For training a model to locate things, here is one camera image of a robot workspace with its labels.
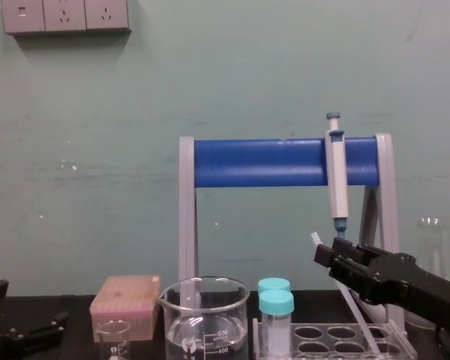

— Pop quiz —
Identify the grey wall socket panel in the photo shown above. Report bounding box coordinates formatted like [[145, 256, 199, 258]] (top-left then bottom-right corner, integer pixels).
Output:
[[1, 0, 132, 36]]

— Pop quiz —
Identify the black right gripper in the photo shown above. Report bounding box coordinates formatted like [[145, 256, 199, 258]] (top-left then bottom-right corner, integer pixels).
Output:
[[313, 236, 450, 320]]

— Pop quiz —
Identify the clear acrylic tube rack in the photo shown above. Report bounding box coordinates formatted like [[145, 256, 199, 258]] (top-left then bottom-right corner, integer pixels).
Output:
[[251, 316, 418, 360]]

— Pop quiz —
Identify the small glass beaker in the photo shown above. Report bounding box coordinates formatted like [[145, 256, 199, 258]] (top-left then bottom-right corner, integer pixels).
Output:
[[94, 319, 132, 360]]

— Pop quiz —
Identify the teal capped centrifuge tube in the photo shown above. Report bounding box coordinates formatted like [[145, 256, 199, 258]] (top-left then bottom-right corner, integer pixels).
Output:
[[258, 289, 296, 358], [257, 277, 292, 298]]

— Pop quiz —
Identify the clear glass flask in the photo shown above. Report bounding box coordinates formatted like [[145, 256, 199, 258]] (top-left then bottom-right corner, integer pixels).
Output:
[[415, 214, 450, 328]]

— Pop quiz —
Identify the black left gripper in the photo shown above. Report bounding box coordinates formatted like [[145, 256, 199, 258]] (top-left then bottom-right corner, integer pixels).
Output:
[[0, 279, 70, 360]]

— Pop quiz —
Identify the grey and blue pipette stand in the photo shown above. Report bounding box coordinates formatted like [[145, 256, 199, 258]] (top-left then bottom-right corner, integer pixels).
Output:
[[178, 133, 407, 338]]

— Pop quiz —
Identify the pink pipette tip box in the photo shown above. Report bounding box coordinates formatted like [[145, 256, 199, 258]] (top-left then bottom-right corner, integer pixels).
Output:
[[89, 274, 163, 343]]

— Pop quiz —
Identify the white and blue pipette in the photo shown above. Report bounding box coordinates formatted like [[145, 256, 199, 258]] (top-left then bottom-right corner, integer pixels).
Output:
[[323, 111, 351, 241]]

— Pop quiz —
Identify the clear stirring rod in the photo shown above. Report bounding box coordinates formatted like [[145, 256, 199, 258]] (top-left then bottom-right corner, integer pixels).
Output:
[[309, 231, 383, 356]]

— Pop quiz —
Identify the large glass beaker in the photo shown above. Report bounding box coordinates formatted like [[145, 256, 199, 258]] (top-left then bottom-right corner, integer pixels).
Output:
[[156, 276, 252, 360]]

